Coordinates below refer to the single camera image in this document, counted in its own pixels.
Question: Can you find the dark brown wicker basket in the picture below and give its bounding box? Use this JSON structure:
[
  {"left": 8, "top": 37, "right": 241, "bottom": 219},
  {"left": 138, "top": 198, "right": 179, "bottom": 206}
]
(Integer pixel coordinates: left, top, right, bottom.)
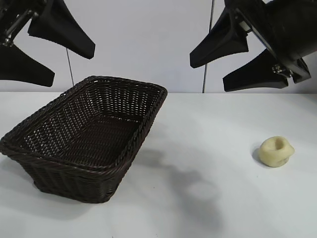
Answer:
[{"left": 0, "top": 75, "right": 168, "bottom": 203}]

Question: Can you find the pale yellow egg yolk pastry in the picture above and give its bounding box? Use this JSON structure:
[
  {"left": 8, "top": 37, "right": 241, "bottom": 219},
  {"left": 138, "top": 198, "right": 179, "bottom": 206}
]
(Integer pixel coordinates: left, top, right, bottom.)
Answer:
[{"left": 257, "top": 135, "right": 296, "bottom": 168}]

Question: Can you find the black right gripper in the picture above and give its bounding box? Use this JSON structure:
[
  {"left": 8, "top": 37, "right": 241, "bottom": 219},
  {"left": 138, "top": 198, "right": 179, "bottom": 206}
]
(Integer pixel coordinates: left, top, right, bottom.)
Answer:
[{"left": 189, "top": 0, "right": 317, "bottom": 93}]

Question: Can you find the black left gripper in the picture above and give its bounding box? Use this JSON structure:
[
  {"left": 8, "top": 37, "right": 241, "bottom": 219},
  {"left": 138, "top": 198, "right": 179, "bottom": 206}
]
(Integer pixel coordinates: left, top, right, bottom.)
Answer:
[{"left": 0, "top": 0, "right": 96, "bottom": 88}]

